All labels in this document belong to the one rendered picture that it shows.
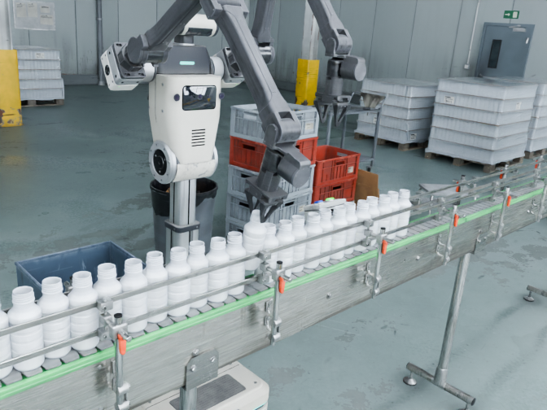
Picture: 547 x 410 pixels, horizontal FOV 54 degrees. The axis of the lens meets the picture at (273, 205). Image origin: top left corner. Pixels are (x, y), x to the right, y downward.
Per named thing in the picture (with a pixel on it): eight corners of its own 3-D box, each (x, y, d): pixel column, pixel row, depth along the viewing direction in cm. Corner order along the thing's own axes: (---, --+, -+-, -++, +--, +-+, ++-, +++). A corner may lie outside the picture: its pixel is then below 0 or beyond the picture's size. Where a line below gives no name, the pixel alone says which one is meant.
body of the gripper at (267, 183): (269, 204, 131) (276, 178, 127) (242, 184, 137) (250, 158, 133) (287, 200, 135) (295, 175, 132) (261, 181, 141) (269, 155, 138)
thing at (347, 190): (313, 212, 453) (316, 187, 446) (277, 199, 479) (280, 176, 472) (355, 200, 496) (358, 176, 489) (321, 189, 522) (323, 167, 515)
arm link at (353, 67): (343, 37, 172) (326, 37, 166) (374, 41, 164) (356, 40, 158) (339, 76, 175) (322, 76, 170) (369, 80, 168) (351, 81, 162)
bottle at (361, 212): (344, 246, 180) (351, 198, 175) (360, 244, 182) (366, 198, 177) (353, 252, 175) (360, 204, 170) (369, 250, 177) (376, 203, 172)
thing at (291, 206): (262, 233, 399) (264, 205, 392) (224, 218, 424) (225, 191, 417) (311, 215, 444) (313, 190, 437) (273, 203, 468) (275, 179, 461)
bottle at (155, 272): (155, 308, 132) (155, 246, 127) (172, 316, 129) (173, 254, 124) (136, 318, 127) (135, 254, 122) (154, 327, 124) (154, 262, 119)
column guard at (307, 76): (304, 113, 1139) (308, 59, 1105) (291, 110, 1166) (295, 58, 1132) (317, 112, 1166) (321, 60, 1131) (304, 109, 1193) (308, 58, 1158)
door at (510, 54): (509, 133, 1090) (533, 23, 1025) (464, 124, 1158) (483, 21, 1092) (512, 133, 1097) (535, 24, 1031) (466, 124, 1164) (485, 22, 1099)
